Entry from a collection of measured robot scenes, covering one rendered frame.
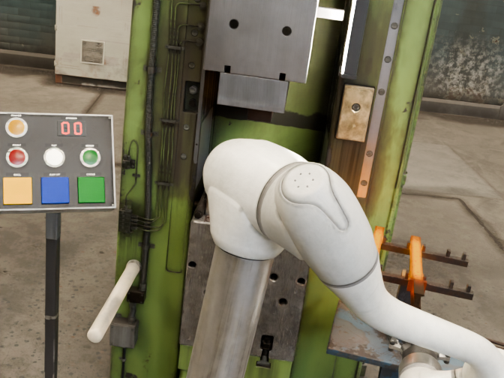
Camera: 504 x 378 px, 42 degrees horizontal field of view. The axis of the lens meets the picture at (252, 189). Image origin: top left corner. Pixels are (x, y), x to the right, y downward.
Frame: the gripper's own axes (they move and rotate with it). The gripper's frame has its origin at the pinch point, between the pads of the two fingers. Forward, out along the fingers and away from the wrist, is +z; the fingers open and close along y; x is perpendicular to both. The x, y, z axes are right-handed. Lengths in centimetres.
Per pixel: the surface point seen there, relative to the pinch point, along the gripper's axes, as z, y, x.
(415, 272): 23.9, -0.4, 1.0
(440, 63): 687, 46, -33
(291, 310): 37, -33, -27
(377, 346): 26.4, -5.9, -26.2
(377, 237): 43.1, -11.7, 1.0
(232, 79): 40, -61, 42
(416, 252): 37.7, 0.0, 1.0
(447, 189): 394, 50, -93
